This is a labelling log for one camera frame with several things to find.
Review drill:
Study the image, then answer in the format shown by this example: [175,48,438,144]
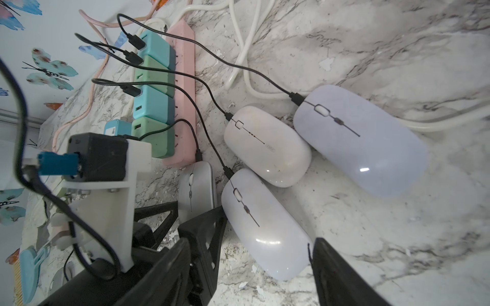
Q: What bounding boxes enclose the green charger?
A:
[131,117,176,159]
[134,56,176,98]

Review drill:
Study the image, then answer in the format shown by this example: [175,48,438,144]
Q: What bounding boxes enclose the white mouse front right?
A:
[222,169,311,281]

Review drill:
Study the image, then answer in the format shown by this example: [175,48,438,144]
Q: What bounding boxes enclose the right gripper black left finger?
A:
[114,238,191,305]

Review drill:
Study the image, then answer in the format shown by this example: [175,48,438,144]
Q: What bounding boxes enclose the lavender mouse far right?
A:
[289,85,427,196]

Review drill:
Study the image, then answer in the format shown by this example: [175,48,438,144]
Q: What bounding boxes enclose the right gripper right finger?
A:
[308,237,389,305]

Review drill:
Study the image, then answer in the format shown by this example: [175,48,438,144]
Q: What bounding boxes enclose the pink power strip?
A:
[163,20,197,168]

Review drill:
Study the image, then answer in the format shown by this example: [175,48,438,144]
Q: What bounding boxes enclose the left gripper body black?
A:
[131,207,228,305]

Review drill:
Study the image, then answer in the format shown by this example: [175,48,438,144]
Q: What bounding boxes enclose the teal charger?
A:
[138,30,177,70]
[133,85,176,124]

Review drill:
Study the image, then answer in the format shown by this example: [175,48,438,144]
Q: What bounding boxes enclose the blue power strip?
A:
[103,119,131,136]

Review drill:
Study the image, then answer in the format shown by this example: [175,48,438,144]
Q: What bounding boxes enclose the blue yellow dustpan brush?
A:
[10,245,50,305]

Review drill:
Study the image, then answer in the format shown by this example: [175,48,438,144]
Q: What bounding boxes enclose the teal charger back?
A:
[138,30,177,70]

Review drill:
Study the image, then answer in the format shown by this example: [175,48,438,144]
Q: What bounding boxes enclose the green charger front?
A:
[131,117,176,159]

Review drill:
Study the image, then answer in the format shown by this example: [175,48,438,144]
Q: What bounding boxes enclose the white power cord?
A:
[168,0,490,133]

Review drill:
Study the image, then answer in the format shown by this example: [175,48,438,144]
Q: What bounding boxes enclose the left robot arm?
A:
[41,201,227,305]

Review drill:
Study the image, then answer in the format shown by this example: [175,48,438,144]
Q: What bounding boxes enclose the white mouse back right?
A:
[224,106,311,187]

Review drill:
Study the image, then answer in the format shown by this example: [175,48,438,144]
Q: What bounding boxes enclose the silver mouse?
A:
[177,161,218,223]

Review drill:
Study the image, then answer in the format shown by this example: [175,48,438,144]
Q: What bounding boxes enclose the white mouse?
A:
[222,169,311,281]
[224,106,311,187]

